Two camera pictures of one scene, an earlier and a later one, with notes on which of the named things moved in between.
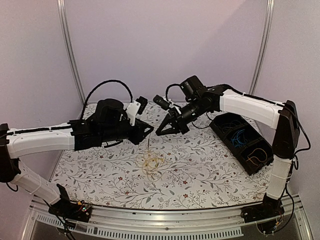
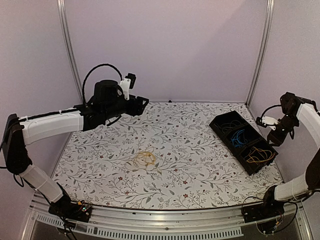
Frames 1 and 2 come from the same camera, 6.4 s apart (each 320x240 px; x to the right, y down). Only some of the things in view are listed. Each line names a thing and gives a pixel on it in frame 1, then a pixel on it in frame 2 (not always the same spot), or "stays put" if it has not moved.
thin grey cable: [230, 125] stays put
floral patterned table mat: [189, 169] stays put
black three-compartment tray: [243, 143] stays put
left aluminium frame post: [63, 11] stays put
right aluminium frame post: [261, 55] stays put
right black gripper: [169, 119] → [277, 140]
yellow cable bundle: [150, 165] → [145, 158]
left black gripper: [141, 126] → [136, 108]
